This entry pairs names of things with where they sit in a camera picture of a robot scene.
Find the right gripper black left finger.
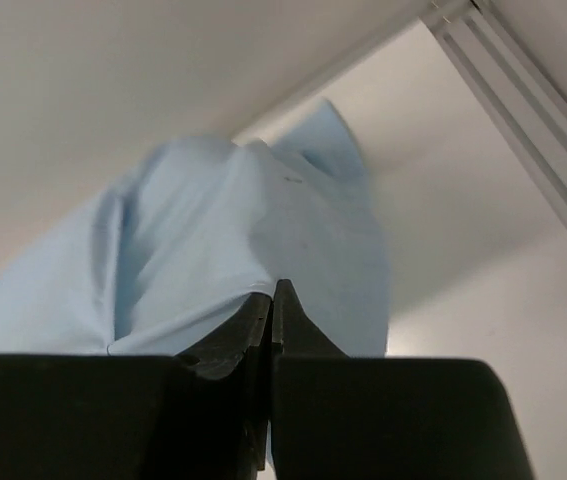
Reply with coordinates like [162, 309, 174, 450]
[0, 294, 271, 479]

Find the aluminium rail frame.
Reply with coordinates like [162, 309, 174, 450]
[422, 1, 567, 229]

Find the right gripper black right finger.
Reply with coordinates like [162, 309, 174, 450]
[271, 280, 533, 479]

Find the light blue pillowcase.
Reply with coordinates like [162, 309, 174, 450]
[0, 102, 389, 356]

